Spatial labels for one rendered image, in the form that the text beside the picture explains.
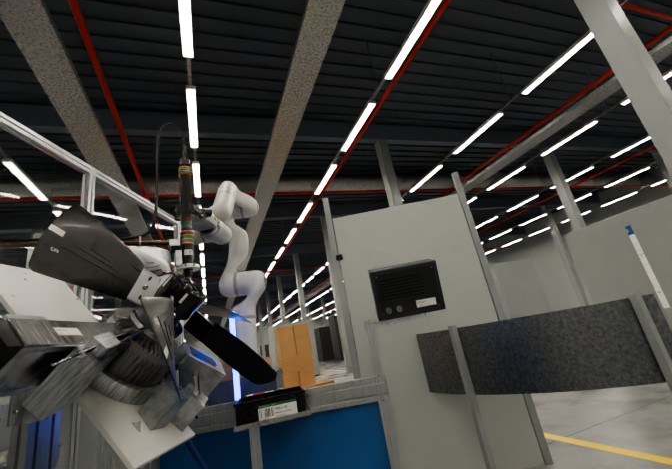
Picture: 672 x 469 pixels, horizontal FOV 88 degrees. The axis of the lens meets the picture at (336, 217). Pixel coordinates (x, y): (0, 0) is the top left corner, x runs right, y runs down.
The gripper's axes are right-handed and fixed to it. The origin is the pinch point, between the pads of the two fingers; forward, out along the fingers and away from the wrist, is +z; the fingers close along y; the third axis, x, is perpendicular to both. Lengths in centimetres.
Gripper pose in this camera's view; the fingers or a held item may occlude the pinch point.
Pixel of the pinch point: (186, 209)
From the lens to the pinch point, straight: 128.4
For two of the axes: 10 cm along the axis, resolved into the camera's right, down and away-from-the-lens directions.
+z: -0.9, -3.3, -9.4
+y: -9.8, 1.9, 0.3
